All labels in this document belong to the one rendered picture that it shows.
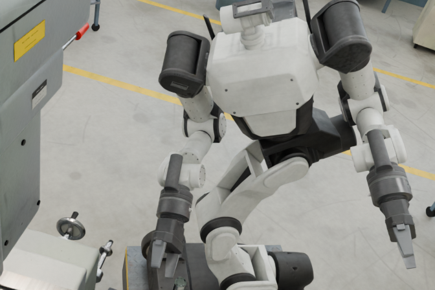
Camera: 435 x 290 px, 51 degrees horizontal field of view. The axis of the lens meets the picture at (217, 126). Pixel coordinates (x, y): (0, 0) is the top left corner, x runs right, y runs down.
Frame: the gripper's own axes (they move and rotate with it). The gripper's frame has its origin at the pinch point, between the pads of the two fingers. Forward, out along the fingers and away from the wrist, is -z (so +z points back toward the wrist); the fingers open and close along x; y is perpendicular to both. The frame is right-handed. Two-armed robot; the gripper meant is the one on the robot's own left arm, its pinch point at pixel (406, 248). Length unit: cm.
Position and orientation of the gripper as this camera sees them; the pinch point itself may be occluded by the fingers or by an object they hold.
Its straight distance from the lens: 108.8
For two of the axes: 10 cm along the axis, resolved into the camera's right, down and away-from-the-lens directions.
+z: -0.6, -8.4, 5.4
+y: 9.2, -2.5, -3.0
